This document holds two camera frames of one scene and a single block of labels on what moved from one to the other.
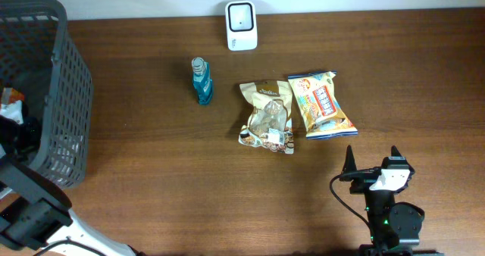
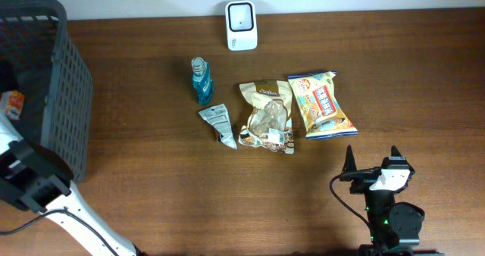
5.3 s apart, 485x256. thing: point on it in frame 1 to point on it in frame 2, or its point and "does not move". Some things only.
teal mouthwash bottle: [201, 80] does not move
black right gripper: [363, 179] does not move
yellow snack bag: [318, 107] does not move
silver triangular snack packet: [13, 110] to [218, 117]
